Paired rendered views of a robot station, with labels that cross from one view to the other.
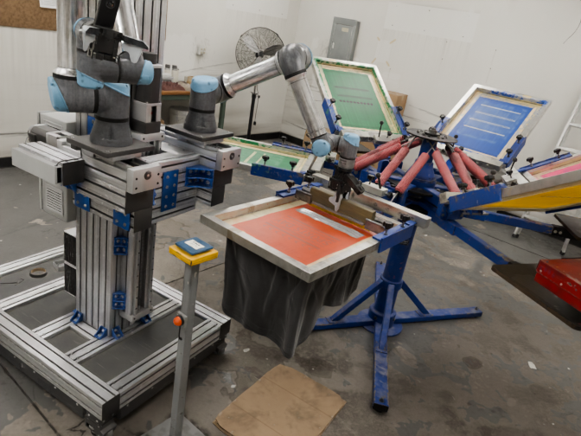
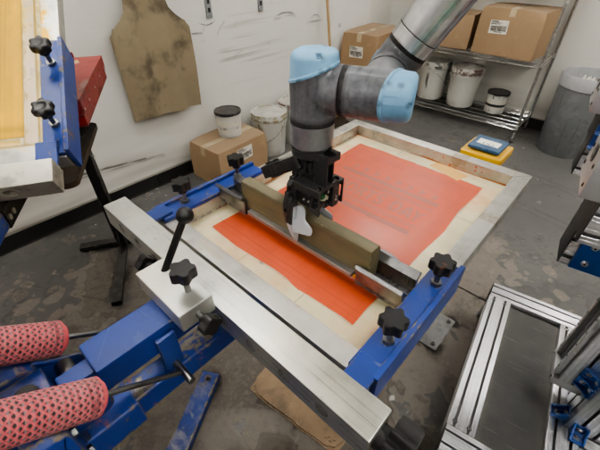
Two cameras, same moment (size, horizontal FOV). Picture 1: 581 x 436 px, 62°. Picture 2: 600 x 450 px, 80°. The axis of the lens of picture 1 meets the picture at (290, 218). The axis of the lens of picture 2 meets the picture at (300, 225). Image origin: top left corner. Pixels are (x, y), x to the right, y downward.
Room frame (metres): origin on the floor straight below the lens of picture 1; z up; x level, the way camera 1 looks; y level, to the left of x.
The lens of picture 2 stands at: (2.73, -0.16, 1.48)
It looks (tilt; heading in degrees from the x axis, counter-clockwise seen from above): 39 degrees down; 186
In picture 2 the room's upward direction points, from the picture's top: straight up
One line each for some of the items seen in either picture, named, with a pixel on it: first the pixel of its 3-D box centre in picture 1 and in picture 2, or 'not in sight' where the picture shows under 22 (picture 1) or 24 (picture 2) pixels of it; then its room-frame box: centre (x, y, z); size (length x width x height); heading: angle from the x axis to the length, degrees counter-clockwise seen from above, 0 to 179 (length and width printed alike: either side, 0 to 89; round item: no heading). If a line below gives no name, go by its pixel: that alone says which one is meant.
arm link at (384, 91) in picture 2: (327, 142); (379, 91); (2.17, -0.10, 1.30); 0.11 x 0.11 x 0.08; 77
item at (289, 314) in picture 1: (259, 291); not in sight; (1.74, 0.07, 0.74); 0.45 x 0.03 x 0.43; 54
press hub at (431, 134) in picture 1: (404, 233); not in sight; (2.83, -0.72, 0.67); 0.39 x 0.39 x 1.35
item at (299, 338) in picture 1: (332, 294); not in sight; (1.81, -0.23, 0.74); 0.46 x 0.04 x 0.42; 144
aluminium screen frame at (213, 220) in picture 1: (311, 224); (358, 201); (1.98, -0.10, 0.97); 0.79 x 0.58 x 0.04; 144
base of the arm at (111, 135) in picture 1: (111, 128); not in sight; (1.74, 0.71, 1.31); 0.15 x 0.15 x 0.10
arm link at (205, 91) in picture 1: (204, 92); not in sight; (2.19, 0.48, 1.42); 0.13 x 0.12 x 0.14; 167
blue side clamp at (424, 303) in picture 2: (297, 194); (410, 320); (2.34, -0.02, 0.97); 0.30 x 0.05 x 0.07; 144
